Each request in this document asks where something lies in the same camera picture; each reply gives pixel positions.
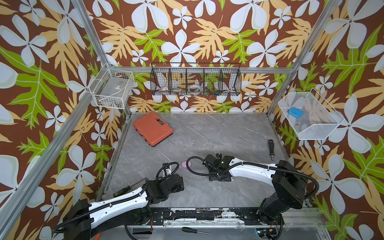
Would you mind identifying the black screwdriver on front rail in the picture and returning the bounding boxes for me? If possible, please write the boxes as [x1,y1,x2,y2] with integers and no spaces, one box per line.
[182,227,212,236]

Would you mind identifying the blue small box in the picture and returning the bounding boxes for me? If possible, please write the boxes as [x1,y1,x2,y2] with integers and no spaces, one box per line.
[288,108,304,119]

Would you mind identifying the white mesh basket right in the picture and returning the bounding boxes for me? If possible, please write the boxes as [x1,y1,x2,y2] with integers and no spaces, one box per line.
[278,89,345,141]

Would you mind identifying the black handled screwdriver on table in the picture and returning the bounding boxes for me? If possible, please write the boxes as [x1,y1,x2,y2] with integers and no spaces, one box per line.
[268,139,275,161]

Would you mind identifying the aluminium frame post right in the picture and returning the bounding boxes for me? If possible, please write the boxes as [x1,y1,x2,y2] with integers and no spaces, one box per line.
[266,0,342,117]

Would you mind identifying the aluminium frame post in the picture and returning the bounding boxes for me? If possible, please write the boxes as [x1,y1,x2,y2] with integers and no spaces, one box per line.
[71,1,132,119]
[266,0,342,117]

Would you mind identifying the red plastic tool case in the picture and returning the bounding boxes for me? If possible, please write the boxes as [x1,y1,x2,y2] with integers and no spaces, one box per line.
[133,112,174,147]

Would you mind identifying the aluminium frame post left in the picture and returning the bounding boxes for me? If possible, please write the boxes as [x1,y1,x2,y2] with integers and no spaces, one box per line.
[71,1,132,119]

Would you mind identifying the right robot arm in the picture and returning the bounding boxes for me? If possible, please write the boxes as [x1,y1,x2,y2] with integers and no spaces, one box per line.
[185,154,320,225]

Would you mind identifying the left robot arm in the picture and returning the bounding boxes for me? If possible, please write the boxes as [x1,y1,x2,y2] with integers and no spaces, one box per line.
[52,162,184,240]

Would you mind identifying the yellow black screwdriver left edge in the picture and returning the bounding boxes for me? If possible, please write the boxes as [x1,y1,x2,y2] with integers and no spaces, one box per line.
[113,178,147,198]

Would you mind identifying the white wire basket left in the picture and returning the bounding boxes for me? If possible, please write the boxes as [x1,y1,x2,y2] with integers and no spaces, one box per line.
[90,68,135,110]

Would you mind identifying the black wire basket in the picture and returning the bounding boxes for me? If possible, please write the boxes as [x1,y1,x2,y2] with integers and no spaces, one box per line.
[150,63,242,96]

